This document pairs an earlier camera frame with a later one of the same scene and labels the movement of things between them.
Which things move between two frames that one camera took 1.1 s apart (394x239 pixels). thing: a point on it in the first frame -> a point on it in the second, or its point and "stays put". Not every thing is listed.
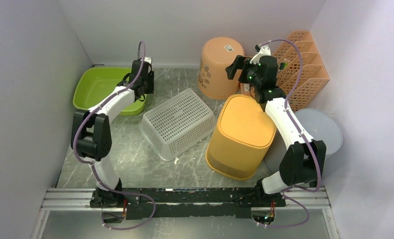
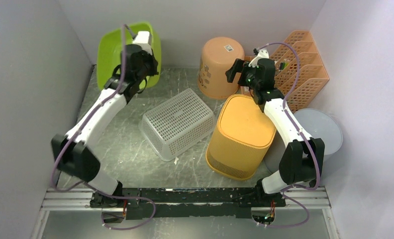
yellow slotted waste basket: (242, 142) stays put
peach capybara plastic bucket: (217, 54) stays put
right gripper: (239, 63) stays put
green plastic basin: (93, 83) -> (109, 51)
